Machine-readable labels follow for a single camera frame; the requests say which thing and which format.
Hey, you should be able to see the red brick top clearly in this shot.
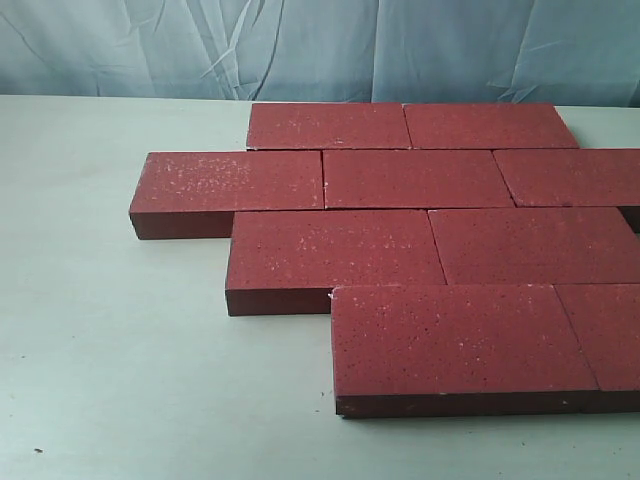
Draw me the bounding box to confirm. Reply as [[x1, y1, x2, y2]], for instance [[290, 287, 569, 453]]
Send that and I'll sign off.
[[129, 150, 324, 240]]

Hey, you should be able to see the red brick under stack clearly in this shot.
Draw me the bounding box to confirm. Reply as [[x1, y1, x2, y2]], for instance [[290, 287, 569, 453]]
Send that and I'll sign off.
[[246, 103, 411, 150]]

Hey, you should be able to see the red brick back row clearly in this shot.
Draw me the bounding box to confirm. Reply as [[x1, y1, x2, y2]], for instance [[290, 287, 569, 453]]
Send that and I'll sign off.
[[404, 103, 579, 150]]

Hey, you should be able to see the red brick right second row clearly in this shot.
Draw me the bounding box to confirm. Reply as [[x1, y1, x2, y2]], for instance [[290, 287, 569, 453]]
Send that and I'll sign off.
[[493, 148, 639, 232]]

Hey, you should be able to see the red brick middle row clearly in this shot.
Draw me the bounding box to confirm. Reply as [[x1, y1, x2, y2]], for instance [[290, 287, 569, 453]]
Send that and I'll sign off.
[[428, 207, 639, 285]]

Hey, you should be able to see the white backdrop curtain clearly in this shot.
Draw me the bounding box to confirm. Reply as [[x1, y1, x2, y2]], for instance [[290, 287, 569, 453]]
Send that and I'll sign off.
[[1, 1, 639, 107]]

